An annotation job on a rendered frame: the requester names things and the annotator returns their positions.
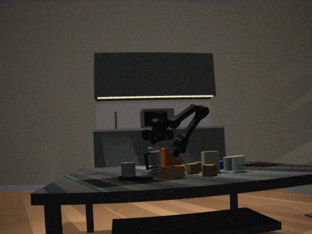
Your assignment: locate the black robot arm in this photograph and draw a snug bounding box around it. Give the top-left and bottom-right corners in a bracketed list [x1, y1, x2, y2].
[151, 104, 209, 157]

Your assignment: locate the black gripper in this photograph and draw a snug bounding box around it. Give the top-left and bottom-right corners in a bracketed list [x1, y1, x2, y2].
[142, 125, 174, 142]

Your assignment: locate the glass french press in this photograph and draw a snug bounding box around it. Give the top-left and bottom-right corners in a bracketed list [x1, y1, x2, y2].
[144, 139, 163, 174]

